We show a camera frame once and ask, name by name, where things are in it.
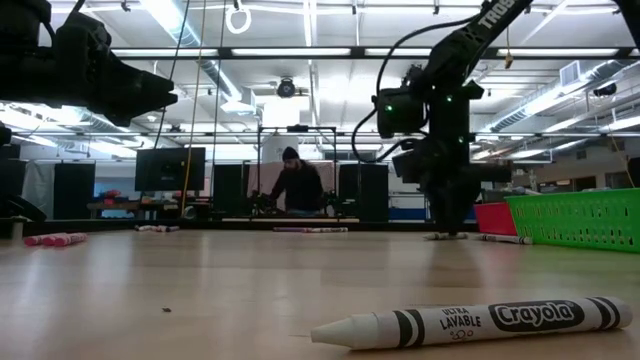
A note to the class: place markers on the black overhead camera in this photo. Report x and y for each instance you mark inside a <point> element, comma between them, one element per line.
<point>286,88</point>

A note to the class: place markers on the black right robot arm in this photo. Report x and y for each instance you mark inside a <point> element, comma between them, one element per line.
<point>460,45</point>

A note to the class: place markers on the person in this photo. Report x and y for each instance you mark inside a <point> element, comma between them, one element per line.
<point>300,187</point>

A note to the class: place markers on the black partition panel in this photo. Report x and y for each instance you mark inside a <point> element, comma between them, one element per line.
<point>230,192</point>
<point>74,190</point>
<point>365,192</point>

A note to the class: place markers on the black overhead frame beam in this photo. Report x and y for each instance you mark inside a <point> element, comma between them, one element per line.
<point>224,52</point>

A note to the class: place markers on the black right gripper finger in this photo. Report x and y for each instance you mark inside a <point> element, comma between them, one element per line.
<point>462,205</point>
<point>442,205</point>

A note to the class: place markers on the green plastic basket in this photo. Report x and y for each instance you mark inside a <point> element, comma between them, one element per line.
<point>575,220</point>

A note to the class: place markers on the red plastic basket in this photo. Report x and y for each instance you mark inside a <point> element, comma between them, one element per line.
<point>495,220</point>

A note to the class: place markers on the black metal stand frame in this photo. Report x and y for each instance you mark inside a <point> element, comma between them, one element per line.
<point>297,128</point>

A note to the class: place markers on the black table frame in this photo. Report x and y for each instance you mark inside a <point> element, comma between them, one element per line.
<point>225,225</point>

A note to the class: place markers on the black wall speaker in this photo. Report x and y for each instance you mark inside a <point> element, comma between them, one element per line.
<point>605,90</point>

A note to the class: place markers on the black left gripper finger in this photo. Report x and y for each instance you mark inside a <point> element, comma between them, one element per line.
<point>140,85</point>
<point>127,115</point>

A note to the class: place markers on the yellow hanging tag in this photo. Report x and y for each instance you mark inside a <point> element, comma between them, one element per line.
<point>509,60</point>

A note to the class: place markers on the low background table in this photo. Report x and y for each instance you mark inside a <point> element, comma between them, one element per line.
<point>115,205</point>

